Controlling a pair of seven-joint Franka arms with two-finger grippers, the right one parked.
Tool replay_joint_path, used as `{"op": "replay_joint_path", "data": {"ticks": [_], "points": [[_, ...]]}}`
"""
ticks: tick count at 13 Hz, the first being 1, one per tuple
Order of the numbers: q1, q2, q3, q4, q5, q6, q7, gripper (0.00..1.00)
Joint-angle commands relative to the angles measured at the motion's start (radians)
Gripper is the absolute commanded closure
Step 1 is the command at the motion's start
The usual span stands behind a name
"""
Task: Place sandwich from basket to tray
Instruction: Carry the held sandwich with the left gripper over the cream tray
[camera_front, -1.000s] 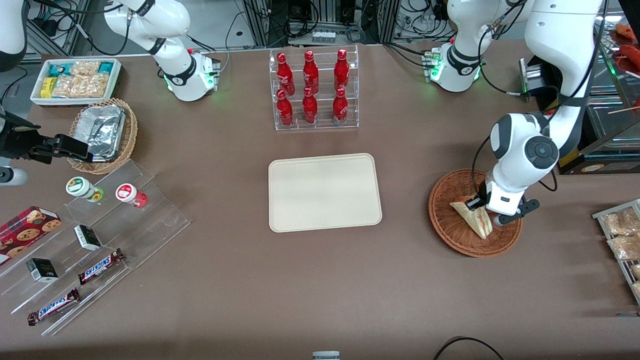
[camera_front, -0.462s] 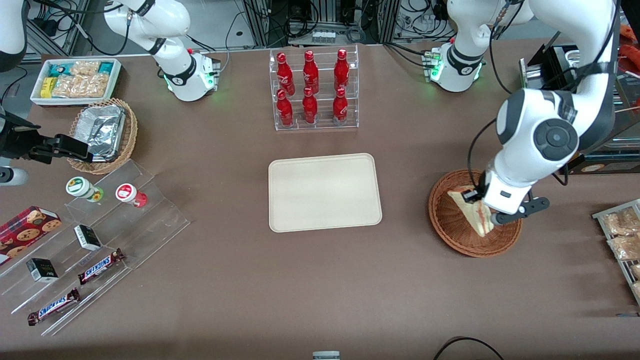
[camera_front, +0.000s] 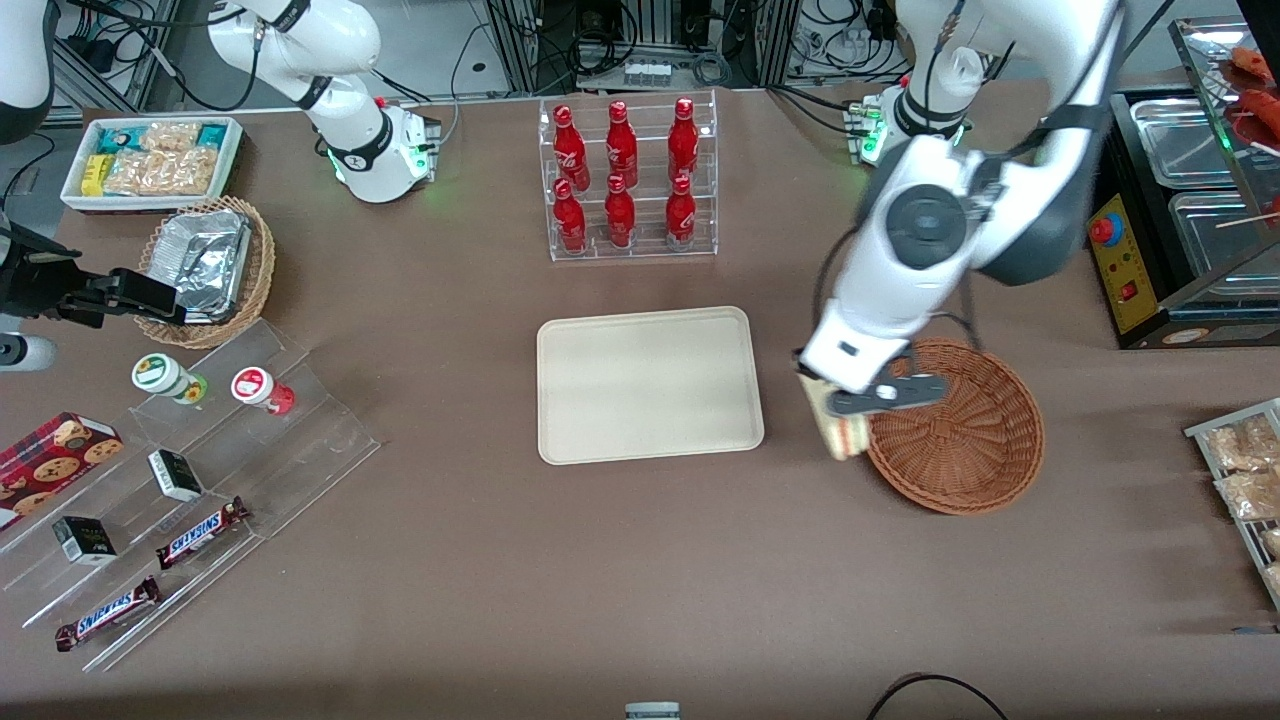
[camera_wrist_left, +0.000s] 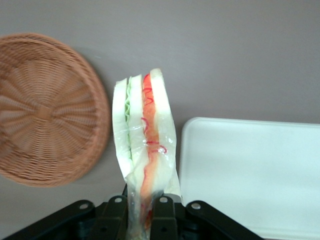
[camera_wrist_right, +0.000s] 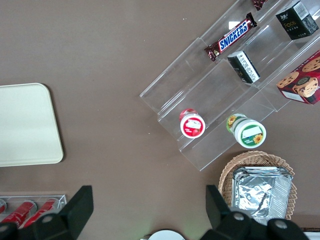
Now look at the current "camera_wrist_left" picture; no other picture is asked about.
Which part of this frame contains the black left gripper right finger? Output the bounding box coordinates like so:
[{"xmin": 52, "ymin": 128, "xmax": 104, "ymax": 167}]
[{"xmin": 150, "ymin": 192, "xmax": 266, "ymax": 240}]

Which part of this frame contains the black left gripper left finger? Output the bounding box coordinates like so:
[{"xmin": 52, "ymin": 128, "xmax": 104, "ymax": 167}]
[{"xmin": 0, "ymin": 184, "xmax": 130, "ymax": 240}]

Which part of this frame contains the cream rectangular plastic tray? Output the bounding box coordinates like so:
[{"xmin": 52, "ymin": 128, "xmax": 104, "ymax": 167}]
[{"xmin": 179, "ymin": 116, "xmax": 320, "ymax": 240}]

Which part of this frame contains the brown round wicker basket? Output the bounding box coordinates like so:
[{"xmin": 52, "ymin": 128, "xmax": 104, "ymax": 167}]
[{"xmin": 0, "ymin": 32, "xmax": 111, "ymax": 188}]

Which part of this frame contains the triangle sandwich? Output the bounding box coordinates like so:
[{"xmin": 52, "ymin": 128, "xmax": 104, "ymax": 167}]
[{"xmin": 111, "ymin": 67, "xmax": 185, "ymax": 240}]

